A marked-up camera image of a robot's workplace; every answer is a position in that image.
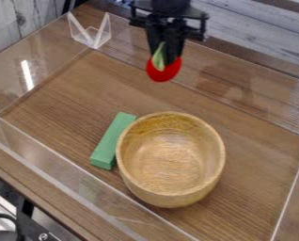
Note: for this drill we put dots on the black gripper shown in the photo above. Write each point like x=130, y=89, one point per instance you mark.
x=150, y=13

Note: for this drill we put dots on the red plush strawberry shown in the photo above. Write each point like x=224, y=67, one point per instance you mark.
x=158, y=71

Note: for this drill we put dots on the wooden bowl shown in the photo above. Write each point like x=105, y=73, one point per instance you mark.
x=169, y=158

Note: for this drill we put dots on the green rectangular block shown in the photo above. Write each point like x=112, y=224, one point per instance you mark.
x=102, y=157

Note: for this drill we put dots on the clear acrylic corner bracket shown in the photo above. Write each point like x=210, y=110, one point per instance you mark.
x=92, y=37

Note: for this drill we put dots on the black table leg bracket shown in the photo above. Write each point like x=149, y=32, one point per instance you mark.
x=32, y=231

